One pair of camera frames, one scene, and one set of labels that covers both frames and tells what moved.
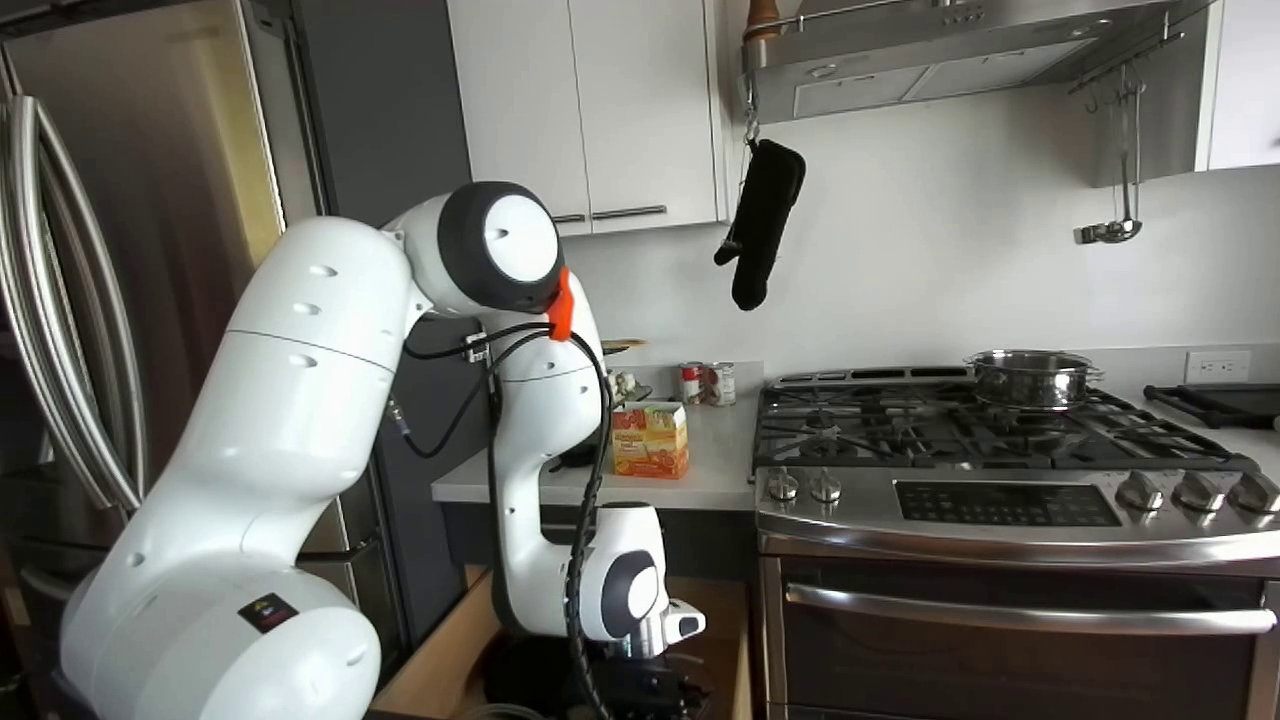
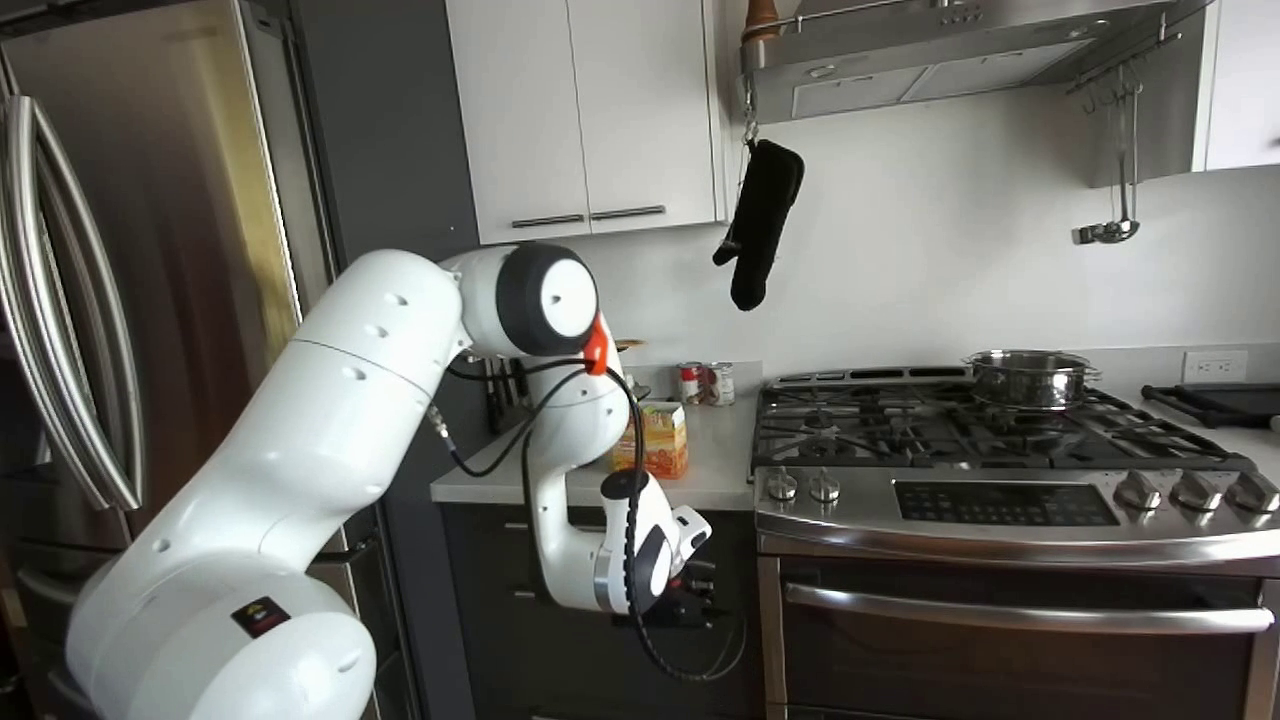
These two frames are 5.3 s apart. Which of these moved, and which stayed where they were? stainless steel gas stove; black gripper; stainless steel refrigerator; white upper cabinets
Moved: black gripper
Stayed: stainless steel gas stove; stainless steel refrigerator; white upper cabinets
